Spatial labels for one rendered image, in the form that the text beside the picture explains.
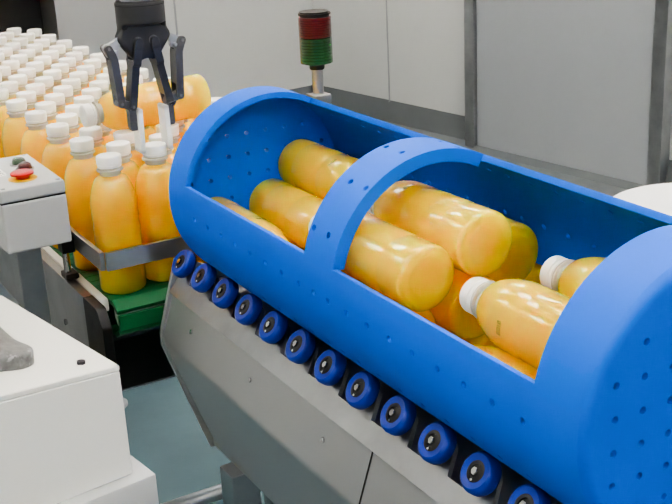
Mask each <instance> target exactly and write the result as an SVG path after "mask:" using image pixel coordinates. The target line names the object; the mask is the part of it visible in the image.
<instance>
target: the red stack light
mask: <svg viewBox="0 0 672 504"><path fill-rule="evenodd" d="M298 27H299V28H298V32H299V38H301V39H324V38H329V37H331V36H332V31H331V30H332V26H331V16H330V15H329V16H327V17H322V18H300V17H298Z"/></svg>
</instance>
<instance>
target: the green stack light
mask: <svg viewBox="0 0 672 504"><path fill-rule="evenodd" d="M299 49H300V63H301V64H302V65H308V66H317V65H326V64H330V63H332V62H333V47H332V37H329V38H324V39H301V38H299Z"/></svg>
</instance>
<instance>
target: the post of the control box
mask: <svg viewBox="0 0 672 504"><path fill-rule="evenodd" d="M11 257H12V263H13V270H14V276H15V283H16V289H17V296H18V302H19V306H20V307H22V308H23V309H25V310H27V311H28V312H30V313H32V314H33V315H35V316H37V317H38V318H40V319H42V320H43V321H45V322H47V323H48V324H50V325H52V323H51V317H50V310H49V303H48V296H47V289H46V282H45V275H44V268H43V261H42V254H41V248H38V249H33V250H28V251H24V252H19V253H14V254H11Z"/></svg>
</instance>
